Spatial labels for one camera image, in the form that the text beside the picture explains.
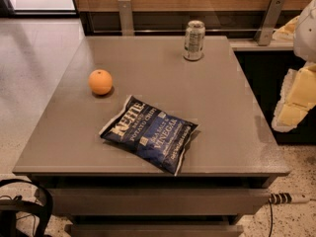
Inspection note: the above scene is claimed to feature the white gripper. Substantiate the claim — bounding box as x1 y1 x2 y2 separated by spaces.
272 0 316 132

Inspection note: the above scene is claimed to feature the silver green 7up can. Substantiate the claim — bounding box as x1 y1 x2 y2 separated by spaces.
184 20 205 61

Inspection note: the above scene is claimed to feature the blue Kettle chip bag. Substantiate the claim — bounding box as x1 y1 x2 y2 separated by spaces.
99 96 198 176

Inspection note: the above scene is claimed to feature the grey side shelf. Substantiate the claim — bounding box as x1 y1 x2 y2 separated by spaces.
229 38 295 52

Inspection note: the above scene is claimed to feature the white power strip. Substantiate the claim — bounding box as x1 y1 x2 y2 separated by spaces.
268 193 312 205

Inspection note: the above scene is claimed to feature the orange fruit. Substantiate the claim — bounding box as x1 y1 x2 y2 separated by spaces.
88 69 113 95

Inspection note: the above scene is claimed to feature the grey table with drawers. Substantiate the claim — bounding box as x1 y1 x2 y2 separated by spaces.
14 37 289 237

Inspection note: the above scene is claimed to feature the right metal bracket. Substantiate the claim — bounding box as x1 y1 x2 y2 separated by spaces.
254 0 285 46

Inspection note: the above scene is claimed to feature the metal bracket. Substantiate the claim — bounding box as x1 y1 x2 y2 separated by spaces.
118 0 134 37
254 0 285 46

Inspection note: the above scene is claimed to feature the black power cable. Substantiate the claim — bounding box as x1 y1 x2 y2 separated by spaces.
268 202 275 237

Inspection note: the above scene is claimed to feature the left metal bracket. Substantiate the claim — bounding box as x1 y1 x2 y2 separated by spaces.
118 0 134 37

